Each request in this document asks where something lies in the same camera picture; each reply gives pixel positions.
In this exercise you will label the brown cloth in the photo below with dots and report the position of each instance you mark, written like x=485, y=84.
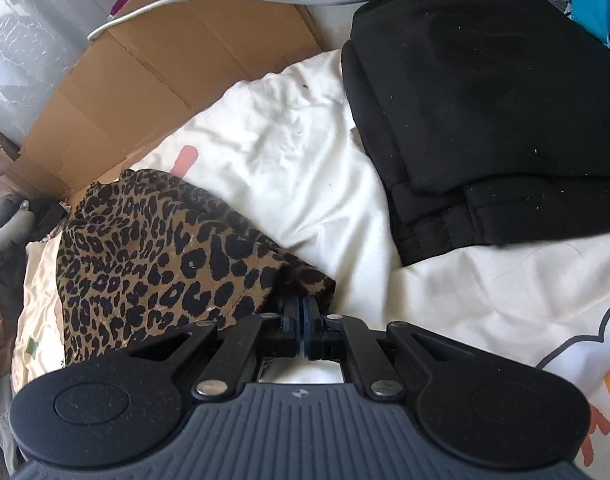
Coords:
x=0, y=335

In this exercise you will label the flat cardboard sheet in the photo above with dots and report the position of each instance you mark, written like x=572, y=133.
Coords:
x=160, y=85

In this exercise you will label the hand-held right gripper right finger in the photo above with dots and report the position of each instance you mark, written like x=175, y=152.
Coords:
x=310, y=327

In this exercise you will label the cream bear printed blanket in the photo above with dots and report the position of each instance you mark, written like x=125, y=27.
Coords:
x=310, y=160

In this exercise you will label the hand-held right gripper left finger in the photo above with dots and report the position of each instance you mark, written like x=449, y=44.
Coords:
x=291, y=325

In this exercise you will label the leopard print pants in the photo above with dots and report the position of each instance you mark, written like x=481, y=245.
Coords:
x=160, y=260

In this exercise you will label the black folded garment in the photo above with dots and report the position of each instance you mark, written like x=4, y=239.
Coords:
x=485, y=110

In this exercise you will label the small black cloth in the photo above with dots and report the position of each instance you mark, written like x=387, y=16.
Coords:
x=47, y=217

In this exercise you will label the silver foil wrapped roll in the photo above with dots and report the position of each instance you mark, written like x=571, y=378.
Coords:
x=35, y=50

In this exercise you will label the grey neck pillow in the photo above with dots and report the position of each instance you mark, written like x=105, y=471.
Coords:
x=5, y=240

